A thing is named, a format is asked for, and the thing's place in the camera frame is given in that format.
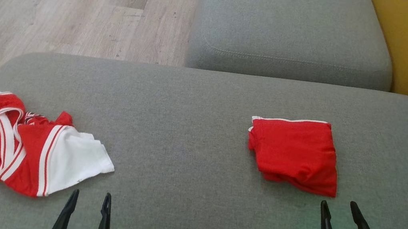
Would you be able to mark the plain red garment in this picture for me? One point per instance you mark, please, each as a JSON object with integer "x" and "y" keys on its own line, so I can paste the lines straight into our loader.
{"x": 294, "y": 156}

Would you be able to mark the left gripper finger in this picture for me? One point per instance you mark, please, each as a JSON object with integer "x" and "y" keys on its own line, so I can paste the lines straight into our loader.
{"x": 65, "y": 219}
{"x": 104, "y": 225}

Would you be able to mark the medium grey sofa seat cushion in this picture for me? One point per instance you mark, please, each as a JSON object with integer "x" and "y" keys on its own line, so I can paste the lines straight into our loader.
{"x": 290, "y": 22}

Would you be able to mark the large grey sofa seat cushion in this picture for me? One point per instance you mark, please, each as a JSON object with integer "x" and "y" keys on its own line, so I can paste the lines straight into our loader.
{"x": 201, "y": 130}

